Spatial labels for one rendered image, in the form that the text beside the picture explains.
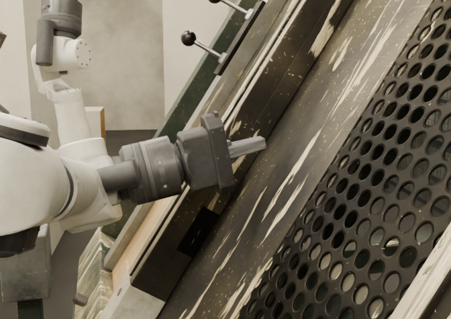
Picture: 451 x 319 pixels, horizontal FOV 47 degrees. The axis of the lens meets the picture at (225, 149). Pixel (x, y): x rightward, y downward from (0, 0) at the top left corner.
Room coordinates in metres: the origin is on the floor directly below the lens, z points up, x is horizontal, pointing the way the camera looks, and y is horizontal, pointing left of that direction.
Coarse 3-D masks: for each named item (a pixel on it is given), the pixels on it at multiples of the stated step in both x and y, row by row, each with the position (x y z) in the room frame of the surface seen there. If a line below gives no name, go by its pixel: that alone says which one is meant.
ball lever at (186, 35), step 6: (186, 36) 1.25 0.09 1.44; (192, 36) 1.26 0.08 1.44; (186, 42) 1.26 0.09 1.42; (192, 42) 1.26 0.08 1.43; (198, 42) 1.26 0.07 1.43; (204, 48) 1.25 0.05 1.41; (210, 48) 1.25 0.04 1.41; (216, 54) 1.24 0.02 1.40; (222, 54) 1.23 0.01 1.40; (222, 60) 1.23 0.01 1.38
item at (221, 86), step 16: (272, 0) 1.24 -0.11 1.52; (272, 16) 1.24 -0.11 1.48; (256, 32) 1.23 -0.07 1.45; (240, 48) 1.22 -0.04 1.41; (256, 48) 1.23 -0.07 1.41; (240, 64) 1.22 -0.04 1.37; (224, 80) 1.21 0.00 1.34; (208, 96) 1.21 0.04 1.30; (224, 96) 1.21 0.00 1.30; (208, 112) 1.20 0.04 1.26; (144, 208) 1.17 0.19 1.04; (128, 224) 1.17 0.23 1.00; (128, 240) 1.16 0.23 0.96; (112, 256) 1.15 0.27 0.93
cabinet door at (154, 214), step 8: (160, 200) 1.13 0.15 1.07; (168, 200) 1.09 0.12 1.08; (152, 208) 1.15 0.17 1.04; (160, 208) 1.11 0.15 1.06; (152, 216) 1.11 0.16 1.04; (160, 216) 1.07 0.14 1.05; (144, 224) 1.13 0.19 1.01; (152, 224) 1.09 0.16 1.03; (136, 232) 1.15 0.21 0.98; (144, 232) 1.11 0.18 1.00; (136, 240) 1.11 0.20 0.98; (144, 240) 1.07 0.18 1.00; (128, 248) 1.13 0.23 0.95; (136, 248) 1.09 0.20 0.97; (128, 256) 1.10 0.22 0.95; (136, 256) 1.06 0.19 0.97; (120, 264) 1.12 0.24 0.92; (128, 264) 1.07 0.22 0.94; (112, 272) 1.14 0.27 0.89; (120, 272) 1.08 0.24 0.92; (120, 280) 1.05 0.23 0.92
